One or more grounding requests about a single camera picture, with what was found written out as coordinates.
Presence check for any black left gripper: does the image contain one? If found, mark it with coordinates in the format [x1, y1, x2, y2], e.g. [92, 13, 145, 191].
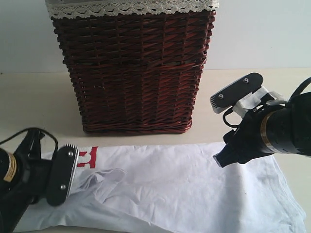
[14, 127, 57, 204]

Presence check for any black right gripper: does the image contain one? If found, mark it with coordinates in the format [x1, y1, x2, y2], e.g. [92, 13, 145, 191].
[213, 107, 270, 168]

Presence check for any white t-shirt red lettering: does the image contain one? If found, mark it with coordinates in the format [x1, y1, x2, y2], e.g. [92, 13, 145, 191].
[16, 142, 306, 233]

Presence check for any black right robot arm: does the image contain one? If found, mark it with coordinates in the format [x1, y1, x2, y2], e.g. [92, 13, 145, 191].
[213, 92, 311, 167]

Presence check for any brown wicker basket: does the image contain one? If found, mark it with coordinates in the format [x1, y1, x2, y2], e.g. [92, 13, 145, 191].
[52, 10, 216, 134]

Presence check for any cream lace basket liner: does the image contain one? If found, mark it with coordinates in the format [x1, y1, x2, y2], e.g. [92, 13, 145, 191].
[45, 0, 219, 19]

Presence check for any black left camera cable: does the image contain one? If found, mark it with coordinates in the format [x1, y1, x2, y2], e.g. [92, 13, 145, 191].
[0, 127, 59, 158]

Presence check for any black camera cable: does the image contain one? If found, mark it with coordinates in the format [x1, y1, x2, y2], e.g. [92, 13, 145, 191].
[0, 127, 59, 158]
[222, 76, 311, 129]

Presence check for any black right camera cable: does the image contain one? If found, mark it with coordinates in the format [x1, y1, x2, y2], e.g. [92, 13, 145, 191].
[222, 76, 311, 129]

